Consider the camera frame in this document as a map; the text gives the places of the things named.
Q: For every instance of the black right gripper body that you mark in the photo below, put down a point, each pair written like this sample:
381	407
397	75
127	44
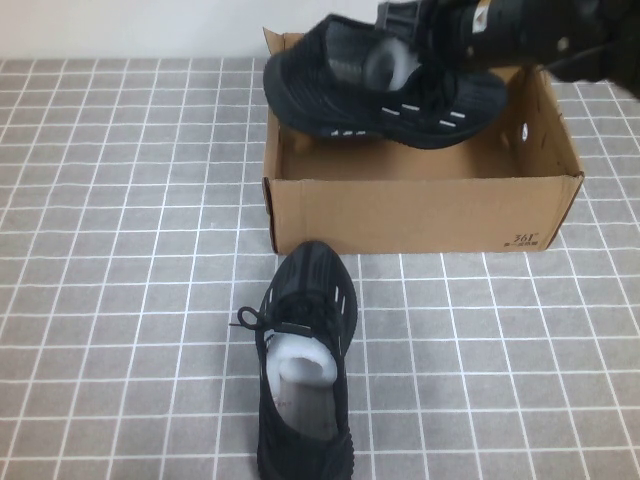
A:
445	25

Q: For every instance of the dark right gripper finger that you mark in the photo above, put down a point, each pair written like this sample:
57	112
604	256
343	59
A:
395	20

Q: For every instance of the black sneaker with grey heel lining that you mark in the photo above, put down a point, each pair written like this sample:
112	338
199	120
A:
310	85

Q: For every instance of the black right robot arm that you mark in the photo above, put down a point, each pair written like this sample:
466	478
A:
540	30

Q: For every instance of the white foam shoe stuffing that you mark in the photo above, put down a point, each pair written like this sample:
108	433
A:
385	65
305	367

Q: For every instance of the brown cardboard shoe box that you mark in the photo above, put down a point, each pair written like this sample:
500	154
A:
400	215

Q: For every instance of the black sneaker with looped lace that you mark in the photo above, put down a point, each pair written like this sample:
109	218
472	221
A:
310	270

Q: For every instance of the grey grid-pattern tablecloth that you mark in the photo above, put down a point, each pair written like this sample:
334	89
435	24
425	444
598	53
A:
100	250

